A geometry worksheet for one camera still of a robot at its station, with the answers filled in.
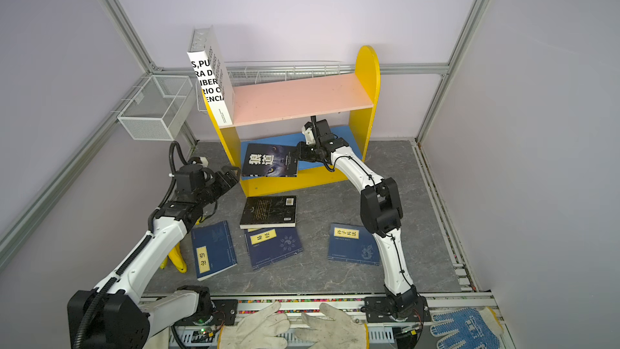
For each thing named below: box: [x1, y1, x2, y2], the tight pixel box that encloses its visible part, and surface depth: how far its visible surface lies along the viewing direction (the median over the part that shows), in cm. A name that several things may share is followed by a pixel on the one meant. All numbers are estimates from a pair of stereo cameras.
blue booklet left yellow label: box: [190, 219, 238, 282], surface depth 86 cm
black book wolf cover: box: [241, 142, 300, 177], surface depth 95 cm
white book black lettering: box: [186, 25, 235, 127], surface depth 60 cm
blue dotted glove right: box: [430, 306, 504, 349], surface depth 72 cm
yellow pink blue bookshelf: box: [220, 45, 381, 198], surface depth 84 cm
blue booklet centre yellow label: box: [243, 226, 305, 270], surface depth 88 cm
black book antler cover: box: [238, 195, 298, 229], surface depth 94 cm
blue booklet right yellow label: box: [327, 222, 381, 266], surface depth 89 cm
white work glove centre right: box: [294, 302, 370, 349], surface depth 72 cm
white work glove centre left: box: [217, 301, 291, 349], surface depth 72 cm
